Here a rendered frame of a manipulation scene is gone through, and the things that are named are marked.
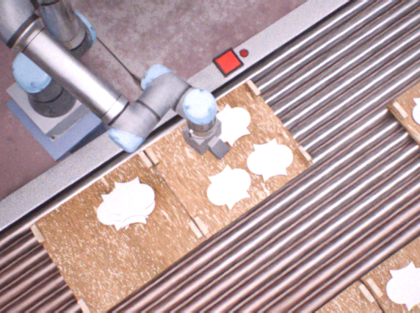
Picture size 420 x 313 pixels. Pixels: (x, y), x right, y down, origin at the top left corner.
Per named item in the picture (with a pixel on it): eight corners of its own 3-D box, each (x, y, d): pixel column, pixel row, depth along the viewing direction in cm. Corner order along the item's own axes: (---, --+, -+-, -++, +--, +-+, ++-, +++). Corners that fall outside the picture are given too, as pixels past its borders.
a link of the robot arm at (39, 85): (16, 87, 172) (-2, 68, 159) (45, 54, 174) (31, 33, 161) (45, 109, 170) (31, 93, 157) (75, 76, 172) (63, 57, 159)
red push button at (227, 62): (215, 61, 189) (215, 59, 188) (230, 51, 190) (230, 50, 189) (225, 75, 188) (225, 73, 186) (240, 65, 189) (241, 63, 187)
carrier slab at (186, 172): (143, 150, 181) (143, 148, 179) (247, 81, 187) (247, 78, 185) (206, 239, 173) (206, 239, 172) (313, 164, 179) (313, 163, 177)
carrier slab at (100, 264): (31, 225, 175) (29, 225, 174) (142, 150, 181) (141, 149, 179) (92, 322, 168) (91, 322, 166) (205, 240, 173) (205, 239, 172)
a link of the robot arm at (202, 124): (194, 78, 131) (223, 99, 130) (196, 95, 142) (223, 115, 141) (172, 103, 130) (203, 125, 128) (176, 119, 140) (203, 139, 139)
